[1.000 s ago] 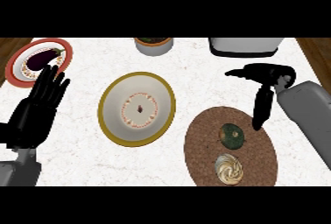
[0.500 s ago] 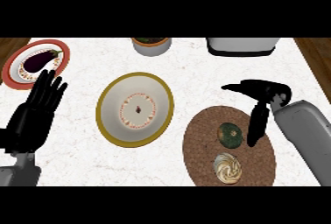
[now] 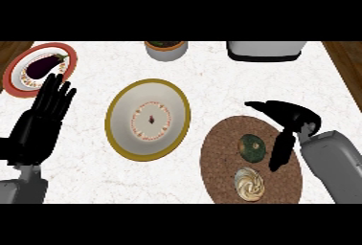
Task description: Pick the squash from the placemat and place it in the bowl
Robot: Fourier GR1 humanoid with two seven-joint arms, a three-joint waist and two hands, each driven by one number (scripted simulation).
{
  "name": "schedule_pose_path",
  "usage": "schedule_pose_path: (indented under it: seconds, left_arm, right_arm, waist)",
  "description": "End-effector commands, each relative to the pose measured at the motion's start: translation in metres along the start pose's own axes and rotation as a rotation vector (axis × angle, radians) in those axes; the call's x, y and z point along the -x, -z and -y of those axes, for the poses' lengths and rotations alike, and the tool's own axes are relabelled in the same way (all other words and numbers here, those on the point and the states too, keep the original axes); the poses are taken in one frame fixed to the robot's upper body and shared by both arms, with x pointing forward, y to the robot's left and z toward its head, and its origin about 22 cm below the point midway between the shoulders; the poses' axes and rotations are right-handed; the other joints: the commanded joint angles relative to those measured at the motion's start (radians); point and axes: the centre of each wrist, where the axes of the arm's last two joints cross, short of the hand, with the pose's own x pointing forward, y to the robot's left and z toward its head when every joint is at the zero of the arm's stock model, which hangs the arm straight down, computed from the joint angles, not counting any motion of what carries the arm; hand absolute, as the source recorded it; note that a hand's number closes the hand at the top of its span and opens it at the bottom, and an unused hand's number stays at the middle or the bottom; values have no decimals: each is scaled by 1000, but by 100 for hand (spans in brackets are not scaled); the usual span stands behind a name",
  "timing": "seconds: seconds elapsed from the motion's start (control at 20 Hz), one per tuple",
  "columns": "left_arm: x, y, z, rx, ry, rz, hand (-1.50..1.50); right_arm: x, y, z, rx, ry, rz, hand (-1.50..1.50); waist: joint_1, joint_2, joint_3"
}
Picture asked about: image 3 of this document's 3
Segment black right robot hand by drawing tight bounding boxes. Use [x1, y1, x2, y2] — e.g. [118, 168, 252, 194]
[243, 100, 323, 173]

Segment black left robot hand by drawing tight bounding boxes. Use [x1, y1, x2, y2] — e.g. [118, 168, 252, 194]
[0, 73, 78, 167]

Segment green squash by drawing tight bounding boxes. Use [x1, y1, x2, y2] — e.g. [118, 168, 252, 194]
[237, 133, 267, 165]

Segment round brown woven placemat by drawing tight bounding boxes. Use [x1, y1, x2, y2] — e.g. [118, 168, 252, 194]
[198, 115, 304, 205]

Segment yellow rimmed white bowl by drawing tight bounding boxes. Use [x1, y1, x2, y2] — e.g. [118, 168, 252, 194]
[103, 78, 192, 163]

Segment red rimmed white plate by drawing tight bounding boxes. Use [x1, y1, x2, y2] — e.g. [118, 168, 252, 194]
[1, 41, 79, 100]

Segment purple eggplant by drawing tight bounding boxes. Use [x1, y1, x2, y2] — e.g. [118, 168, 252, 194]
[23, 53, 70, 80]

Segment pale grey appliance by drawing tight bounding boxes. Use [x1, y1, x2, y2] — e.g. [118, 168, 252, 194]
[224, 40, 308, 63]

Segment cream swirled cupcake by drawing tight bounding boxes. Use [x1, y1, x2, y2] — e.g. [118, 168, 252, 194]
[233, 167, 266, 203]

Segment grey pot with orange rim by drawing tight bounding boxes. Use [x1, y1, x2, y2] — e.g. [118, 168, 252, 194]
[143, 40, 189, 63]

